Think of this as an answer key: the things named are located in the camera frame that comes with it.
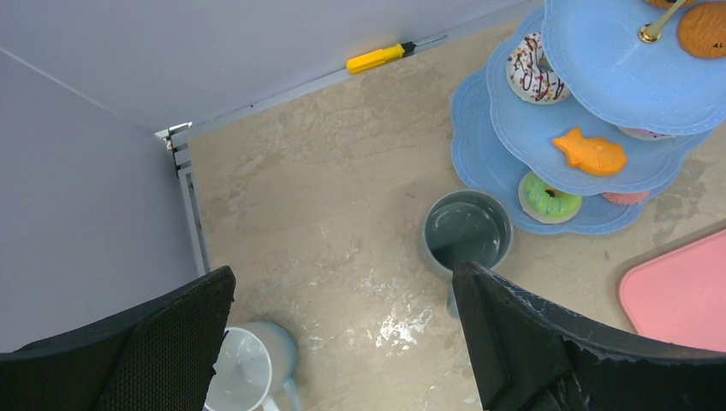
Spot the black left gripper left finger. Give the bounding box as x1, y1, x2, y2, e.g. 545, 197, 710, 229
1, 266, 235, 410

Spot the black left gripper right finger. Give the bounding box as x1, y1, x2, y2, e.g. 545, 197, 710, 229
451, 262, 725, 410

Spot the white ceramic mug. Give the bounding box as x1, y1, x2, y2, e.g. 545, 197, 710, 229
204, 321, 303, 410

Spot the grey-green ceramic mug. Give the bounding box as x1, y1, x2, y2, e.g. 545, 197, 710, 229
418, 189, 514, 283

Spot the green frosted donut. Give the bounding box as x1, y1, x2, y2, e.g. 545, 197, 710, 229
518, 171, 584, 224

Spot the pink rectangular tray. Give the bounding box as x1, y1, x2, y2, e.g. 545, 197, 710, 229
618, 230, 725, 352

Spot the orange fish-shaped biscuit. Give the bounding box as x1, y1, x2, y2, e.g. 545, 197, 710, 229
551, 127, 628, 176

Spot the blue three-tier cake stand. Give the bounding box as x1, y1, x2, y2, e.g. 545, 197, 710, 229
450, 1, 725, 235

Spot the purple frosted donut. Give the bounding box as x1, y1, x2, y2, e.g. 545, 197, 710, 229
617, 126, 675, 141

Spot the chocolate drizzle white donut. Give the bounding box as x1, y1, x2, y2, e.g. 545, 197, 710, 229
505, 32, 572, 105

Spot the brown chocolate chip cookie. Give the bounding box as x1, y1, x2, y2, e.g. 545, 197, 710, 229
677, 1, 725, 59

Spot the pink cupcake with cream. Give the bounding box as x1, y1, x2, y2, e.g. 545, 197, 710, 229
601, 191, 650, 206

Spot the round orange sandwich biscuit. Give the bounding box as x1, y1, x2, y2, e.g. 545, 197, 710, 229
644, 0, 698, 9

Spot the yellow-handled screwdriver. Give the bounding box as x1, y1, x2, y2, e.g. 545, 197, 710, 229
345, 34, 447, 74

